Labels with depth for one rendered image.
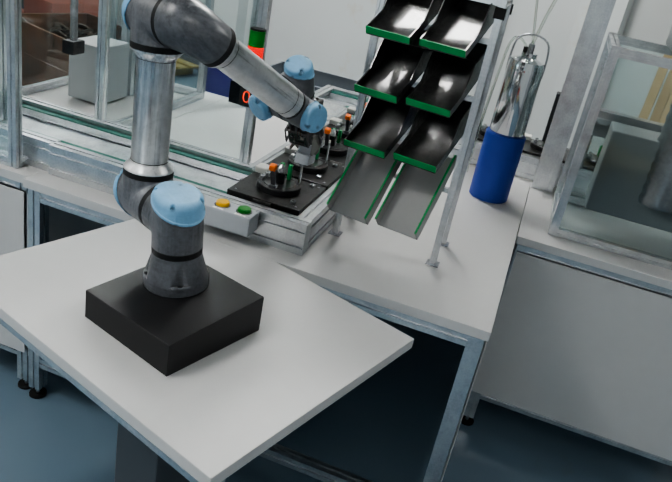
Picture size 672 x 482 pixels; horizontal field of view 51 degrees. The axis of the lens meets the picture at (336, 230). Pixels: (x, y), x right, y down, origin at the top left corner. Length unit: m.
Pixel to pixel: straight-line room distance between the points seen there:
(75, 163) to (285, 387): 1.15
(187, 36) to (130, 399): 0.73
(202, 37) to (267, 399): 0.75
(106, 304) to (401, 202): 0.91
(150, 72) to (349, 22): 4.78
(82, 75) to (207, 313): 1.78
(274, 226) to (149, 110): 0.62
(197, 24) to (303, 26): 5.15
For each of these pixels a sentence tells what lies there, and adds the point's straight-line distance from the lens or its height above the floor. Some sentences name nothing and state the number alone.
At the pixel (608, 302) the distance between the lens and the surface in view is 2.69.
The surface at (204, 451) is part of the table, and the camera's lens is 1.38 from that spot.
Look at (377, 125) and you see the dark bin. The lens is 2.10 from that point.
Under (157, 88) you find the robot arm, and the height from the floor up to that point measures 1.38.
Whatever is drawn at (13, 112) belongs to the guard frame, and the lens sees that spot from 2.43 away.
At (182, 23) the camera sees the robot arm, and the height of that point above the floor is 1.54.
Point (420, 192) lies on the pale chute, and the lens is 2.09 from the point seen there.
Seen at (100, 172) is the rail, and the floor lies 0.92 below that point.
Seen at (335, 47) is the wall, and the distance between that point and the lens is 6.39.
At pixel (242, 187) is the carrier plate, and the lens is 2.20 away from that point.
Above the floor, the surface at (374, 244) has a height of 0.86.
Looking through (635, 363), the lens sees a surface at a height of 0.52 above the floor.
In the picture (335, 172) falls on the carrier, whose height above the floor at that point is 0.97.
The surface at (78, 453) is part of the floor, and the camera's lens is 2.63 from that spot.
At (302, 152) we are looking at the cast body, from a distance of 2.10.
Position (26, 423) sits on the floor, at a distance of 2.75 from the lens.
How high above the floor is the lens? 1.81
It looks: 25 degrees down
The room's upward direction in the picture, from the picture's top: 11 degrees clockwise
